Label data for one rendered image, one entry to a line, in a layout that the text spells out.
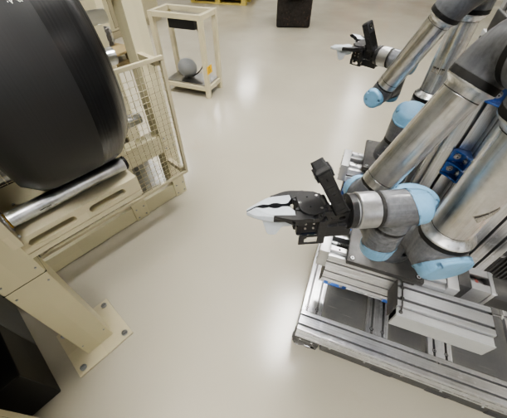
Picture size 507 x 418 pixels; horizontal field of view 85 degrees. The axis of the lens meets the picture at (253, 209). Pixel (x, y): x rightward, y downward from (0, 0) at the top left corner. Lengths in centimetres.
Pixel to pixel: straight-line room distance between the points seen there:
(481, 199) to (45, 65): 84
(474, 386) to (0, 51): 168
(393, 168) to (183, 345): 125
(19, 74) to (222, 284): 130
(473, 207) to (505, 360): 106
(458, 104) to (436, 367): 106
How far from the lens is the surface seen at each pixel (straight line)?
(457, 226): 70
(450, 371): 147
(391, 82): 124
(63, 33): 71
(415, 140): 67
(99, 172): 96
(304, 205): 53
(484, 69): 64
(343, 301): 143
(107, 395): 160
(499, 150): 61
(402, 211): 59
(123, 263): 188
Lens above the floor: 145
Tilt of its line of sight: 47 degrees down
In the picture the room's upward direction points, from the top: straight up
